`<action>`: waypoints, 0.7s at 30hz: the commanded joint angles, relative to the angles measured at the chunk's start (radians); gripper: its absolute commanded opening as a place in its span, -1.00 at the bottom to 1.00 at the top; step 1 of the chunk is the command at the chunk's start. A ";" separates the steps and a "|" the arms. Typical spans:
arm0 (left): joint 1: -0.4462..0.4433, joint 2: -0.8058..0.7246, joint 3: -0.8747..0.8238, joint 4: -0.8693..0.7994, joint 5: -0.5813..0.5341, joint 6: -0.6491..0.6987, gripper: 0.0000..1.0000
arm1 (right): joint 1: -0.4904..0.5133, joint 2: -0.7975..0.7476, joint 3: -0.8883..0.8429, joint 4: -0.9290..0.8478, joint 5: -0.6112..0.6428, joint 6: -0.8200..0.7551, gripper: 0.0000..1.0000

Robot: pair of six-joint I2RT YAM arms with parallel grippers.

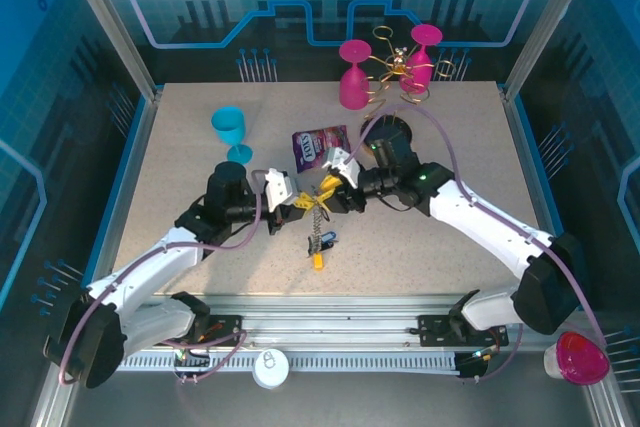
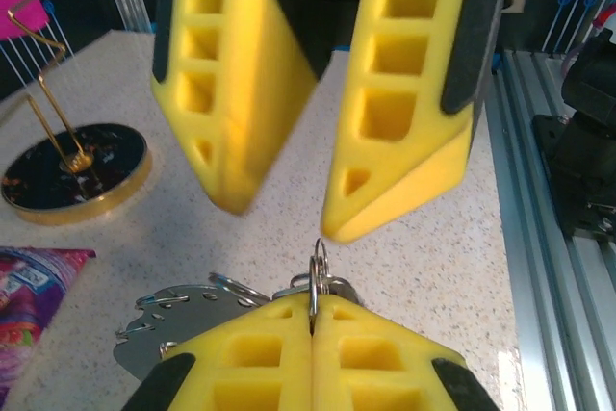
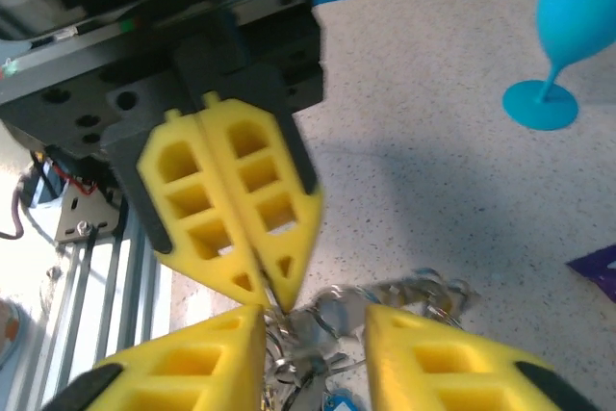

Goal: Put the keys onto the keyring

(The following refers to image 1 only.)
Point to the aluminium frame rail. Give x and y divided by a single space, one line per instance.
325 317

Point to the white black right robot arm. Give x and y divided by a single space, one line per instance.
480 219

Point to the pink plastic goblet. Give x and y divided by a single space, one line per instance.
352 89
422 69

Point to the yellow key tag with key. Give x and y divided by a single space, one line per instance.
318 263

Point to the aluminium frame post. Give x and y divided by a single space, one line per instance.
110 27
550 22

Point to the pink plastic cup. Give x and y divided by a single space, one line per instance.
580 357

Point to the purple candy bag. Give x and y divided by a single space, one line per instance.
315 147

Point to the blue plastic goblet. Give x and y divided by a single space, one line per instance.
227 129

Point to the white round lid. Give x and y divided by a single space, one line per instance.
270 372

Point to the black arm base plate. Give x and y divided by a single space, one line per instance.
435 329
225 324

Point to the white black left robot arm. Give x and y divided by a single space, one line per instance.
150 267

